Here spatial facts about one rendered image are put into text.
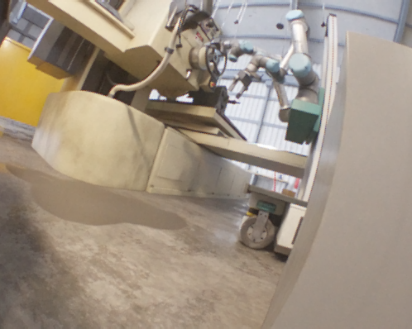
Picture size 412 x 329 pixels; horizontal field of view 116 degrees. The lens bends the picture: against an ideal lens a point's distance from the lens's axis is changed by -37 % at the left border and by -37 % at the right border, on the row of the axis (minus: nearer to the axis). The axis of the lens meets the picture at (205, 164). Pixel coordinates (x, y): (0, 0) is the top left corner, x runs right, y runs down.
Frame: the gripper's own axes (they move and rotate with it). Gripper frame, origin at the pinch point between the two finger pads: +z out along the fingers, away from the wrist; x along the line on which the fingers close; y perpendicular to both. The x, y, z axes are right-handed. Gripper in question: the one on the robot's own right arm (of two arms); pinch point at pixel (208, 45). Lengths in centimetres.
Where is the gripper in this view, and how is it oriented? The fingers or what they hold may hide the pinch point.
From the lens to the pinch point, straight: 173.4
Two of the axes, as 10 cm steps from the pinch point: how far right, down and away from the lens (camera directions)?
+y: 2.9, -9.6, 0.1
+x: -4.5, -1.5, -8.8
